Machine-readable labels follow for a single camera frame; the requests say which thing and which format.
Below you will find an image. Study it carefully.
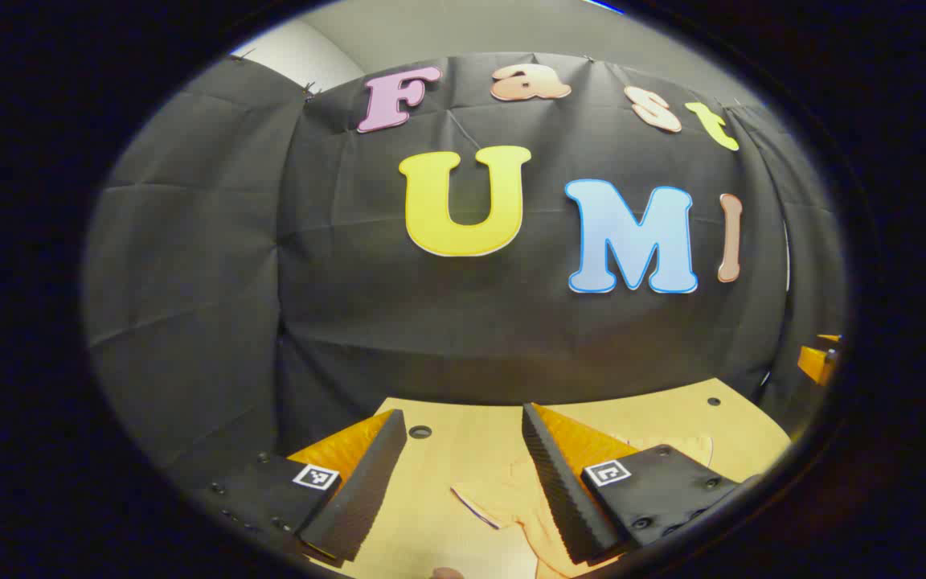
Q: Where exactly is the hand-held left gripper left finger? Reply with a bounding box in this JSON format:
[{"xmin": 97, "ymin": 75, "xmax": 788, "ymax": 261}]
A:
[{"xmin": 206, "ymin": 409, "xmax": 408, "ymax": 569}]

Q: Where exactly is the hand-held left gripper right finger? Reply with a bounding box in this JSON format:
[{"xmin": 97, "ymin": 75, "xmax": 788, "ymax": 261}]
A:
[{"xmin": 521, "ymin": 403, "xmax": 763, "ymax": 566}]

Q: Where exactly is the orange T-shirt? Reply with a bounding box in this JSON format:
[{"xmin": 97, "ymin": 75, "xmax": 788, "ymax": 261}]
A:
[{"xmin": 451, "ymin": 434, "xmax": 715, "ymax": 579}]

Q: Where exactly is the black backdrop cloth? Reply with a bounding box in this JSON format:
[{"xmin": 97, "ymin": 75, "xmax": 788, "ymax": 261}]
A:
[{"xmin": 81, "ymin": 52, "xmax": 848, "ymax": 491}]

